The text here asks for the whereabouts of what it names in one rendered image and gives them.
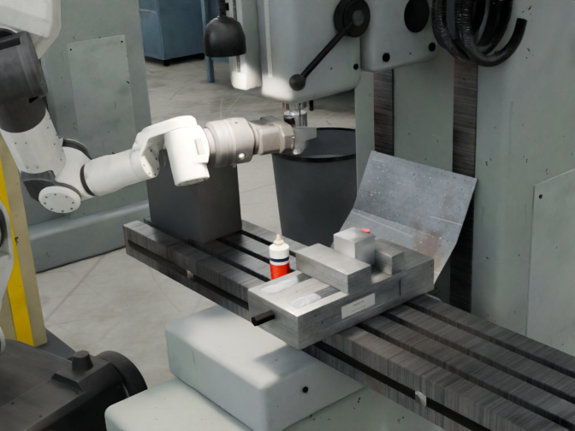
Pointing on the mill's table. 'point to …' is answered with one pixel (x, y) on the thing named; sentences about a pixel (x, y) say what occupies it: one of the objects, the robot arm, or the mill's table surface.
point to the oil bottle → (279, 258)
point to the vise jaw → (334, 268)
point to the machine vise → (403, 256)
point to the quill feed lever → (353, 24)
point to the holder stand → (197, 203)
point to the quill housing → (302, 50)
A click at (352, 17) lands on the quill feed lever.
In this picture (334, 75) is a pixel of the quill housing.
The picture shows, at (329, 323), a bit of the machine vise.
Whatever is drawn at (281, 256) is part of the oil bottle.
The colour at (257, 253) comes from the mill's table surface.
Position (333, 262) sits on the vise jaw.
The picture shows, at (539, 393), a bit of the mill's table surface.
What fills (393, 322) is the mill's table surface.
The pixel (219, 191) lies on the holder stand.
